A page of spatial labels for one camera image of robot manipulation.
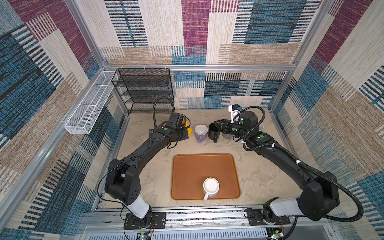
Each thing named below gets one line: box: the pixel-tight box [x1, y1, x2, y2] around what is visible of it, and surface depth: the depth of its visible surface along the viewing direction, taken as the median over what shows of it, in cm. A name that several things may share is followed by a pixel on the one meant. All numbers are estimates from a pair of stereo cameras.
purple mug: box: [194, 124, 209, 144], surface depth 101 cm
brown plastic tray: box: [171, 153, 241, 200], surface depth 94 cm
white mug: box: [202, 177, 220, 202], surface depth 79 cm
